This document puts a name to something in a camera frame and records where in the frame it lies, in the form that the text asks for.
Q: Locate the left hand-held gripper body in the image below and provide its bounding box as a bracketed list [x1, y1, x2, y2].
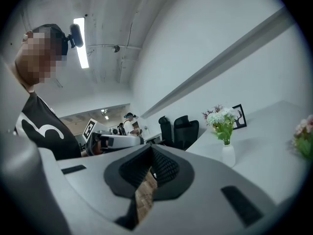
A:
[82, 118, 112, 156]

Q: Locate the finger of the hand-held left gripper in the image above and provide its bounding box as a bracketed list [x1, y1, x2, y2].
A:
[100, 134, 145, 152]

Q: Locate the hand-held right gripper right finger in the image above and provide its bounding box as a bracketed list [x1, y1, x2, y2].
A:
[140, 144, 277, 235]

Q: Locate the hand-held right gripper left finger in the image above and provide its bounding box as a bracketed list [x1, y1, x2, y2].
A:
[57, 144, 153, 231]

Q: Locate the white ring with dark centre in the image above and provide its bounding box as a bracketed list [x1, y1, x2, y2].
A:
[222, 143, 236, 168]

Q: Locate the white green flower bouquet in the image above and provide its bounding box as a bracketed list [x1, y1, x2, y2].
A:
[206, 106, 237, 146]

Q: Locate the pink flower bouquet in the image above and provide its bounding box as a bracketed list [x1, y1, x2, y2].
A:
[291, 114, 313, 161]

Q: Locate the white side desk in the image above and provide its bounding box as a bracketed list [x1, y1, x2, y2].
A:
[144, 132, 162, 145]

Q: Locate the black mesh office chair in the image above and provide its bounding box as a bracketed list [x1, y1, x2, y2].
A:
[173, 115, 200, 151]
[158, 116, 176, 147]

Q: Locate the person's black shirt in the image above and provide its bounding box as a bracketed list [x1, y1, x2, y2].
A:
[13, 92, 83, 161]

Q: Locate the long ceiling light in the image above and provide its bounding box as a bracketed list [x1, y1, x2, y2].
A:
[73, 17, 89, 70]

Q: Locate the rust plant in cream pot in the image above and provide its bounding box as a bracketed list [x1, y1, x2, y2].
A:
[201, 104, 224, 127]

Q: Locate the black framed deer picture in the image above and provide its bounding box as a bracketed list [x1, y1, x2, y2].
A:
[231, 103, 247, 130]

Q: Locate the person's face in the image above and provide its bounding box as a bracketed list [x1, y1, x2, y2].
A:
[14, 30, 63, 94]

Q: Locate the black head camera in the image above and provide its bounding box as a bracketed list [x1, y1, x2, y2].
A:
[65, 23, 85, 49]

